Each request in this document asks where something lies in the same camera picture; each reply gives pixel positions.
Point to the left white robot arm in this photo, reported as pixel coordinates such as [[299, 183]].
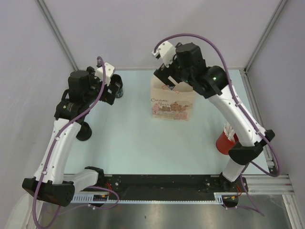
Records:
[[49, 183]]

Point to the tall black tumbler cup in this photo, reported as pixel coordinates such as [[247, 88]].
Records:
[[117, 77]]

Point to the short black cup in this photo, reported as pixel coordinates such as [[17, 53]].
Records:
[[85, 132]]

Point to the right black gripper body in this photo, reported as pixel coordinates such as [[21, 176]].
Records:
[[174, 71]]

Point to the paper takeout bag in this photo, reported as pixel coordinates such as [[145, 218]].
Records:
[[176, 104]]

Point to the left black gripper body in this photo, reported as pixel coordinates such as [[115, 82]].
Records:
[[102, 96]]

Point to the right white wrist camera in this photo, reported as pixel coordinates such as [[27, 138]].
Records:
[[166, 51]]

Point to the red straw holder cup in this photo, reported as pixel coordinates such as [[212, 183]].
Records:
[[223, 144]]

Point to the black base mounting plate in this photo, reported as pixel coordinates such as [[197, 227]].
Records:
[[170, 187]]

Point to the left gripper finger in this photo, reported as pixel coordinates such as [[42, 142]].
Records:
[[109, 98], [116, 87]]

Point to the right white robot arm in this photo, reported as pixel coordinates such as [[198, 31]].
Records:
[[212, 84]]

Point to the aluminium frame rail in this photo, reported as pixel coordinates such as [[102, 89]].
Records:
[[266, 185]]

